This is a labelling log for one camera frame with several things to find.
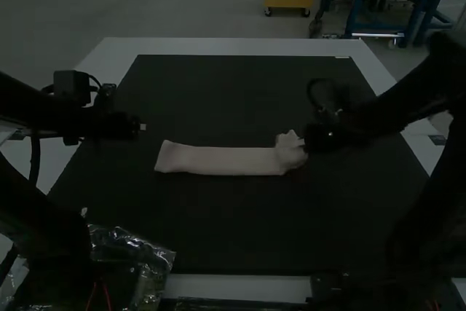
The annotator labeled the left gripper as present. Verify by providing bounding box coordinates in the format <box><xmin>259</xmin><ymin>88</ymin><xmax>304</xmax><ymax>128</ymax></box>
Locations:
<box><xmin>92</xmin><ymin>109</ymin><xmax>142</xmax><ymax>143</ymax></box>

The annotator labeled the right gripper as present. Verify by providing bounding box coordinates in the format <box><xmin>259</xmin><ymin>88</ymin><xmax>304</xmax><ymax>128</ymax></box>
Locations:
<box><xmin>303</xmin><ymin>121</ymin><xmax>347</xmax><ymax>155</ymax></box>

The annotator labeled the pale towel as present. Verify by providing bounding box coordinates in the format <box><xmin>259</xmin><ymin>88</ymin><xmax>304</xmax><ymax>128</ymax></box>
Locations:
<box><xmin>154</xmin><ymin>129</ymin><xmax>309</xmax><ymax>177</ymax></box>

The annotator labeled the black mat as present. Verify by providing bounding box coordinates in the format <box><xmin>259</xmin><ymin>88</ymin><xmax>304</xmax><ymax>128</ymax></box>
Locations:
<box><xmin>47</xmin><ymin>54</ymin><xmax>431</xmax><ymax>276</ymax></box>

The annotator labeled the blue metal rack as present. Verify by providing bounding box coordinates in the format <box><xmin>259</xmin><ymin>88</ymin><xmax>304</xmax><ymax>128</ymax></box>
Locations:
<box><xmin>344</xmin><ymin>0</ymin><xmax>458</xmax><ymax>49</ymax></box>

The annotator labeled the silver foil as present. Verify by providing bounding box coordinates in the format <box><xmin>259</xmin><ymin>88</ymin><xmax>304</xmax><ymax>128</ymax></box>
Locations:
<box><xmin>0</xmin><ymin>222</ymin><xmax>178</xmax><ymax>311</ymax></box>

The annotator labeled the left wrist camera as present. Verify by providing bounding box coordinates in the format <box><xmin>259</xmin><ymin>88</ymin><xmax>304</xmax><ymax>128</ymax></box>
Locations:
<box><xmin>95</xmin><ymin>83</ymin><xmax>118</xmax><ymax>111</ymax></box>

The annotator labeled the black cable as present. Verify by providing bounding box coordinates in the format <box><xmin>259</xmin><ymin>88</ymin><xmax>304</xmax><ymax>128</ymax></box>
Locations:
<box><xmin>28</xmin><ymin>134</ymin><xmax>42</xmax><ymax>190</ymax></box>

